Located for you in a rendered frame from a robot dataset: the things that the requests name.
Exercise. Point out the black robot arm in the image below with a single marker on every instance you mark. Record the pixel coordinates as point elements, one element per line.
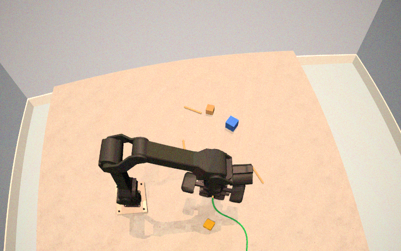
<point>214,166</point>

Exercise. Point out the blue cube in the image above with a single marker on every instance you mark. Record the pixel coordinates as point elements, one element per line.
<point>231,123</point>

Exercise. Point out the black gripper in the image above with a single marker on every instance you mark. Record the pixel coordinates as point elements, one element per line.
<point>189,182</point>

